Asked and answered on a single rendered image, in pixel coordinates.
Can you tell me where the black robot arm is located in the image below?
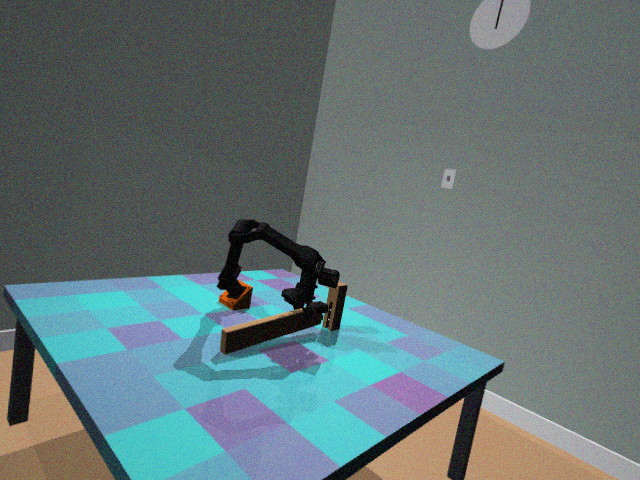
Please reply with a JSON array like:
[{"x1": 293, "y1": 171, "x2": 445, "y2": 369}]
[{"x1": 217, "y1": 219, "x2": 340, "y2": 305}]

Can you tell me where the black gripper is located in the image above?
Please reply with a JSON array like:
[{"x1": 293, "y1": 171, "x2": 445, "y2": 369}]
[{"x1": 293, "y1": 280, "x2": 329, "y2": 325}]

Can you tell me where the brown wooden post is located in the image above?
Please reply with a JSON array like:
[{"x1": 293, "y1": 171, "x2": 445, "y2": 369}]
[{"x1": 322, "y1": 281, "x2": 348, "y2": 331}]

